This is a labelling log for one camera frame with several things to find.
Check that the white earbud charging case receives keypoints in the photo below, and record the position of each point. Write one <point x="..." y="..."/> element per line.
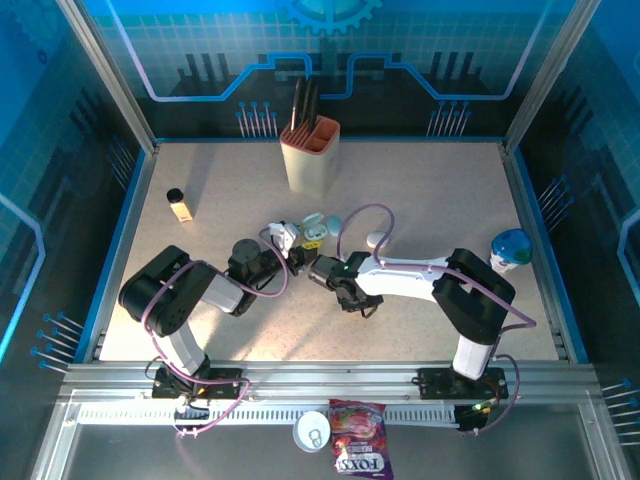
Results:
<point x="315" y="227"/>

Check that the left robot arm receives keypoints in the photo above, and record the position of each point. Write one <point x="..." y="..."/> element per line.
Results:
<point x="220" y="295"/>

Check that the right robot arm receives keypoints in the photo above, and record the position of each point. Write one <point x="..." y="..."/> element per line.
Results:
<point x="410" y="280"/>

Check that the light blue earbud case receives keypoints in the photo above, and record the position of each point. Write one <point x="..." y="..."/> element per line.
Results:
<point x="334" y="226"/>

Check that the white oval earbud case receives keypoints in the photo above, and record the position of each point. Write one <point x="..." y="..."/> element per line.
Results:
<point x="377" y="240"/>

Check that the beige knife block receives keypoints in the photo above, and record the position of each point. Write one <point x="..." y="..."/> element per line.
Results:
<point x="310" y="165"/>

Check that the glass spice jar black lid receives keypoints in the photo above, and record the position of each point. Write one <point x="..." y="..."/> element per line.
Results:
<point x="180" y="207"/>

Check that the white pull-tab can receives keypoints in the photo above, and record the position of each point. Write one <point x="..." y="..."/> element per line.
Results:
<point x="311" y="431"/>

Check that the red Foxs candy bag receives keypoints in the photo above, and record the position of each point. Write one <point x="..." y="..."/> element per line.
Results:
<point x="360" y="440"/>

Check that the white cup with blue lid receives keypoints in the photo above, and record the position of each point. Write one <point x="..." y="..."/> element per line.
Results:
<point x="510" y="252"/>

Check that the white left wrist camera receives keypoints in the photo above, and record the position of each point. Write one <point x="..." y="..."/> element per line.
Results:
<point x="281" y="236"/>

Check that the aluminium front rail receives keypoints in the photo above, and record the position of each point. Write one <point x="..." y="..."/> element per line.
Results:
<point x="325" y="377"/>

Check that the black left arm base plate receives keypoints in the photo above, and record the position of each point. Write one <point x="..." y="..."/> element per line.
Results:
<point x="225" y="382"/>

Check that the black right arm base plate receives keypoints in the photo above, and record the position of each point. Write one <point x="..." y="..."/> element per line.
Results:
<point x="435" y="384"/>

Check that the aluminium frame post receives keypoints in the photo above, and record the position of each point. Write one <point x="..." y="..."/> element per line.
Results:
<point x="550" y="75"/>
<point x="107" y="75"/>

